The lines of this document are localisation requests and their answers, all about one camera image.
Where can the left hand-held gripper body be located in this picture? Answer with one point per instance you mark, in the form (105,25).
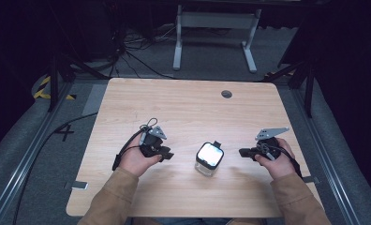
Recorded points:
(151,140)

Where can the black metal stand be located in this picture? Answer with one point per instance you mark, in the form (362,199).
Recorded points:
(299,81)
(60,75)

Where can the person's left hand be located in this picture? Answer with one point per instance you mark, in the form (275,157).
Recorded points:
(136,158)

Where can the grey table grommet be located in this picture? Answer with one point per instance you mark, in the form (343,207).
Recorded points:
(226,94)

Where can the grey metal table frame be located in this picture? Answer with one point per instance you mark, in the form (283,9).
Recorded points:
(215,37)

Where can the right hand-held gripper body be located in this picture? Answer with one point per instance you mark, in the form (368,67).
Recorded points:
(269,142)

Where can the yellow black hazard tape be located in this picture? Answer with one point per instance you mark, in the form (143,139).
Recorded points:
(47,90)

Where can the person's right hand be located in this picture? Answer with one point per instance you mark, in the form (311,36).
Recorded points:
(278,162)

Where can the clear jar with black lid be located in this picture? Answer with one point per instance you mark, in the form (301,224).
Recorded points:
(209,158)

